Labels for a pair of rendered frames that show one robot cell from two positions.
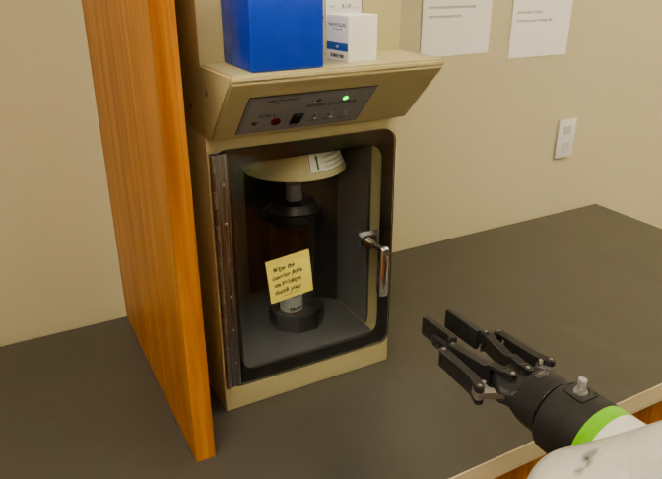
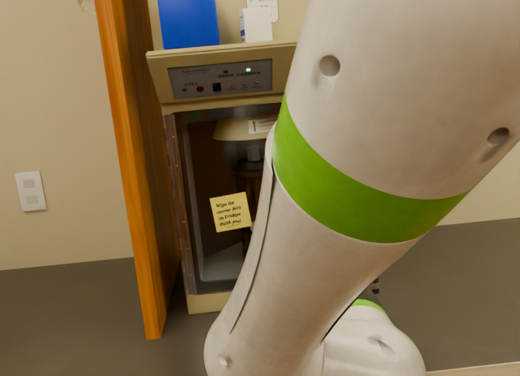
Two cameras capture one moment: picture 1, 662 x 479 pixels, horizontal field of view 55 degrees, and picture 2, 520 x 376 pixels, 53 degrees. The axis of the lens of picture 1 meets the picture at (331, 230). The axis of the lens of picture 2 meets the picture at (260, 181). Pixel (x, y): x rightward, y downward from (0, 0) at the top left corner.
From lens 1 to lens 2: 0.49 m
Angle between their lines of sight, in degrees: 27
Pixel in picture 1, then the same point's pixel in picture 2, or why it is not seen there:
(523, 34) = not seen: outside the picture
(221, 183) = (171, 135)
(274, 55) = (179, 37)
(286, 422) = not seen: hidden behind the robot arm
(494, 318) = (450, 283)
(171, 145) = (114, 100)
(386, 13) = (300, 10)
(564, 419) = not seen: hidden behind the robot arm
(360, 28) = (254, 17)
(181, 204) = (124, 141)
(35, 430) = (72, 306)
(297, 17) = (194, 9)
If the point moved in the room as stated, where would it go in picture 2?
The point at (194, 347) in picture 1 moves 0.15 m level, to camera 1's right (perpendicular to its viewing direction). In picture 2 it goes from (139, 247) to (204, 254)
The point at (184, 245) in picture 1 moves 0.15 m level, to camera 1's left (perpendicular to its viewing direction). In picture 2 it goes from (128, 171) to (69, 169)
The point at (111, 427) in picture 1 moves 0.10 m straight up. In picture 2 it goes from (113, 312) to (107, 271)
